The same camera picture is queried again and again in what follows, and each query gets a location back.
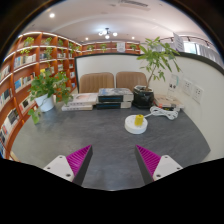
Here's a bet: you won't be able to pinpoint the leafy plant in white pot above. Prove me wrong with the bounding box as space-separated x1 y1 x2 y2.
27 68 74 125

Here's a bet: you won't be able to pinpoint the round white power strip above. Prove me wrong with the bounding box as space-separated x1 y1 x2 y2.
124 114 149 135

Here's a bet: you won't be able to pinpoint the white framed sign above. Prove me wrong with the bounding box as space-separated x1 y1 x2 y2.
116 42 126 53

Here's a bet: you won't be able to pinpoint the white sheer curtain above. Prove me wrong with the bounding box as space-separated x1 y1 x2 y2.
184 40 223 66

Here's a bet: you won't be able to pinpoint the thick book with dark spine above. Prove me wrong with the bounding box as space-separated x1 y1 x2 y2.
94 100 133 110

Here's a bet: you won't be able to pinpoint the beige book with red spine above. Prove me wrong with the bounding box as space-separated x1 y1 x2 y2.
153 94 185 109

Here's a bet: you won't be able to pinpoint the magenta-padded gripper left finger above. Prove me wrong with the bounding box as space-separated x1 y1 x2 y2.
43 144 94 187

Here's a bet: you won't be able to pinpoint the long orange wooden shelf unit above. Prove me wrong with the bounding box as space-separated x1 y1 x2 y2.
81 40 142 56

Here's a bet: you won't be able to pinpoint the tall plant in black pot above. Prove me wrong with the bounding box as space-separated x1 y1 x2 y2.
132 36 183 109

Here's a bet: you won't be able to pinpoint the ceiling chandelier with round bulbs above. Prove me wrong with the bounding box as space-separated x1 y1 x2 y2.
97 27 119 40

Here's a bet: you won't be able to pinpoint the tall orange wooden shelf unit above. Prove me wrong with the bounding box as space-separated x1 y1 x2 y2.
0 30 83 160

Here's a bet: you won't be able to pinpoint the black book with yellow print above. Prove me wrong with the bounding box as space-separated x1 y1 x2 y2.
162 105 181 112

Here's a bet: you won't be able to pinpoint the white hanging banner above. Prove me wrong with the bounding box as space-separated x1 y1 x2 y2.
172 32 185 53

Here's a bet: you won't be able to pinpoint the white wall socket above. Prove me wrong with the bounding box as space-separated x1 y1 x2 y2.
191 84 205 104
181 78 194 97

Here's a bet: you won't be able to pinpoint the ceiling air vent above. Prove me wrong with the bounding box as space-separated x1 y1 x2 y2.
118 0 149 9

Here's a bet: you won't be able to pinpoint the coiled white power cable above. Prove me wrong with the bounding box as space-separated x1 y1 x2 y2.
143 105 180 121

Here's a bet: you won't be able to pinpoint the tan upholstered chair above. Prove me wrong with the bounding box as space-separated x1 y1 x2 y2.
78 71 116 94
115 71 149 93

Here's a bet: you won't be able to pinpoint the clear bottle with teal strap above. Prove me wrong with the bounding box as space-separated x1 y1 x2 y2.
167 73 181 101

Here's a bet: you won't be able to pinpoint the plain white book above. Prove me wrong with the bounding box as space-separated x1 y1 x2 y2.
61 103 94 112

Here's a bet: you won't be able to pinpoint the recessed ceiling spotlights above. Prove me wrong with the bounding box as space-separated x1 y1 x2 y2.
46 12 138 42

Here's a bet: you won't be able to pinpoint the yellow charger block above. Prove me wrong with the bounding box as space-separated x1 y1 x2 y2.
134 114 145 127

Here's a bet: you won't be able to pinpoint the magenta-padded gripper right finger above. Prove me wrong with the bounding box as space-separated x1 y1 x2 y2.
134 144 184 186

